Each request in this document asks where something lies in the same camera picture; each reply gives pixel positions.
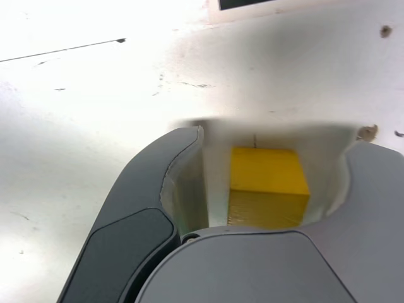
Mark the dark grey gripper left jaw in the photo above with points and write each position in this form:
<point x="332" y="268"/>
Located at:
<point x="126" y="221"/>

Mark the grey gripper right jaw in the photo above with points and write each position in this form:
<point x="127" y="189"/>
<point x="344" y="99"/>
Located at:
<point x="252" y="271"/>

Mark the yellow cube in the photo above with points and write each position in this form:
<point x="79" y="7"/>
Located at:
<point x="265" y="176"/>

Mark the black tape square outline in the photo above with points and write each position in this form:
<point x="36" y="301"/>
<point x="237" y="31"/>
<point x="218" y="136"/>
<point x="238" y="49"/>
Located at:
<point x="243" y="3"/>

